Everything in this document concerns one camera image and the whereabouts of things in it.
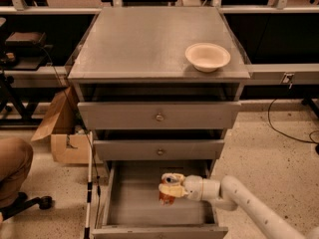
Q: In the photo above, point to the grey drawer cabinet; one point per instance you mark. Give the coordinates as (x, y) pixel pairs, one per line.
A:
(146, 45)

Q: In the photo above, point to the brown cardboard box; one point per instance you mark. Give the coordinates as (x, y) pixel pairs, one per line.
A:
(59, 127)

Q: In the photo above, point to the red coke can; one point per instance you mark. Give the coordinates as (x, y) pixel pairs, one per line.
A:
(165, 199)

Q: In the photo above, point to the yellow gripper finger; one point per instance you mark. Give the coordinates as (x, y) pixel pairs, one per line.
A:
(172, 190)
(172, 178)

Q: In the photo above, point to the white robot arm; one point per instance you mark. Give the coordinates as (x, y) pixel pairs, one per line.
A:
(228, 194)

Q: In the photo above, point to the person's tan trouser legs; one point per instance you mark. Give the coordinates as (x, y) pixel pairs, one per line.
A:
(16, 157)

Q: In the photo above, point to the grey top drawer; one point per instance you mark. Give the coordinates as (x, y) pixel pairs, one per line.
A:
(159, 106)

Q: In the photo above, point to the grey open bottom drawer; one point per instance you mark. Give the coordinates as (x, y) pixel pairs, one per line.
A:
(133, 209)

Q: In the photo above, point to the grey middle drawer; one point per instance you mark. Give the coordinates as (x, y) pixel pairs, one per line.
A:
(159, 144)

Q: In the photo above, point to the white and black pole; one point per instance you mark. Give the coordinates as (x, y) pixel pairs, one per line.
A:
(89, 187)

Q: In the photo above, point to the black chair base with wheel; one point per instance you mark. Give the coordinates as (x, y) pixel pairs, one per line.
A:
(22, 203)

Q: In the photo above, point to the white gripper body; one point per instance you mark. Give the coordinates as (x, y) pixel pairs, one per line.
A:
(193, 186)

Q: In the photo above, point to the black device on stand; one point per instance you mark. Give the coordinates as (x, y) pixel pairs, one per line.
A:
(22, 56)

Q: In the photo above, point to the white paper bowl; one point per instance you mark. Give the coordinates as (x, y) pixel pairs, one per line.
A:
(207, 57)

